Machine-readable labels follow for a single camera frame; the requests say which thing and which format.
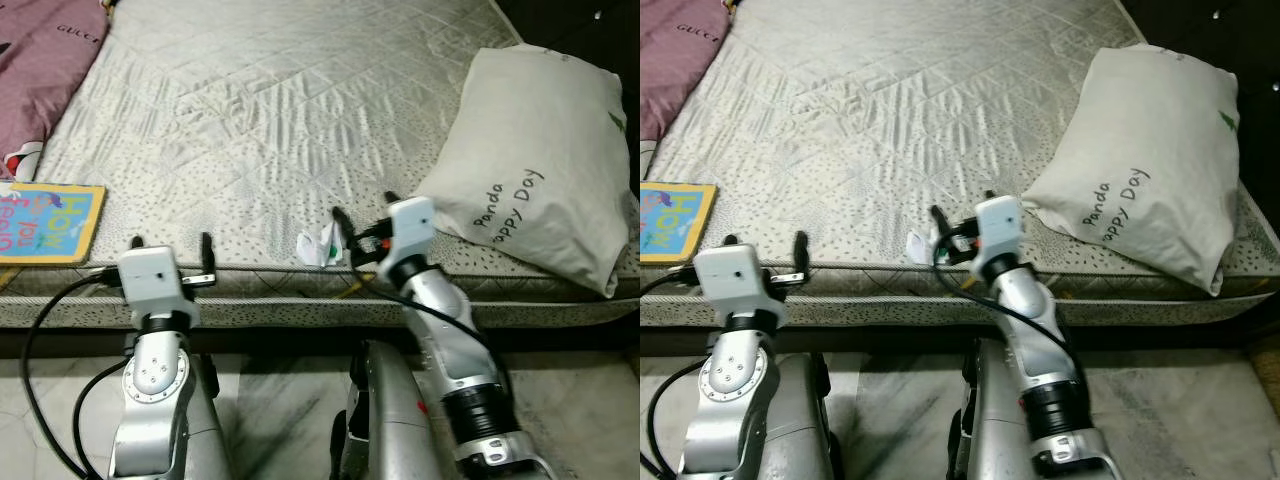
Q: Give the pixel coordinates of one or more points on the white paper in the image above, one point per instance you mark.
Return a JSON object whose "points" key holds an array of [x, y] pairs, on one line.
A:
{"points": [[920, 247], [318, 245]]}

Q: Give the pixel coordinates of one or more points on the blue yellow children's book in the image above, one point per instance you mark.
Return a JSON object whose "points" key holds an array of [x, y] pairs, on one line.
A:
{"points": [[675, 225], [50, 225]]}

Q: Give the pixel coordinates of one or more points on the white printed pillow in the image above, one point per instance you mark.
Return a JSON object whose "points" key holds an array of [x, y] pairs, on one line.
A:
{"points": [[1130, 150], [520, 150]]}

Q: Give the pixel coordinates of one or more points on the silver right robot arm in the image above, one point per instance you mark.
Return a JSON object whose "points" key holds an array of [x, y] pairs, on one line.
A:
{"points": [[450, 340], [1030, 330]]}

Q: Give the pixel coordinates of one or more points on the white quilted mattress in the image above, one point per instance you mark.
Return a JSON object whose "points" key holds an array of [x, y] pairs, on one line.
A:
{"points": [[250, 120], [880, 120]]}

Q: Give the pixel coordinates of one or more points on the silver right robot leg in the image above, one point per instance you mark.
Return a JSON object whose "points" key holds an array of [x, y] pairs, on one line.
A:
{"points": [[990, 420], [390, 420]]}

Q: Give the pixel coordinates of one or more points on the purple cartoon mouse blanket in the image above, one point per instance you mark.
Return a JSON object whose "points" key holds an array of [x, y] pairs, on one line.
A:
{"points": [[670, 60], [40, 70]]}

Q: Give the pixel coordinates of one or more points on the black tufted headboard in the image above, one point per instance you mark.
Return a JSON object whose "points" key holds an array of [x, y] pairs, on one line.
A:
{"points": [[1220, 40], [580, 30]]}

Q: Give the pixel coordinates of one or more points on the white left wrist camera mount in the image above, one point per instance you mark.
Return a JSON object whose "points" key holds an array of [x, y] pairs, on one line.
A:
{"points": [[728, 272], [150, 275]]}

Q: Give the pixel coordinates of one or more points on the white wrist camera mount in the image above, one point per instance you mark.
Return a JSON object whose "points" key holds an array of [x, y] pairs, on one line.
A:
{"points": [[150, 275], [728, 272], [412, 225], [1000, 225]]}

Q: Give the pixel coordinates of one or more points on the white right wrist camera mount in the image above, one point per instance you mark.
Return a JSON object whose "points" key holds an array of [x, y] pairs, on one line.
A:
{"points": [[1000, 225], [412, 225]]}

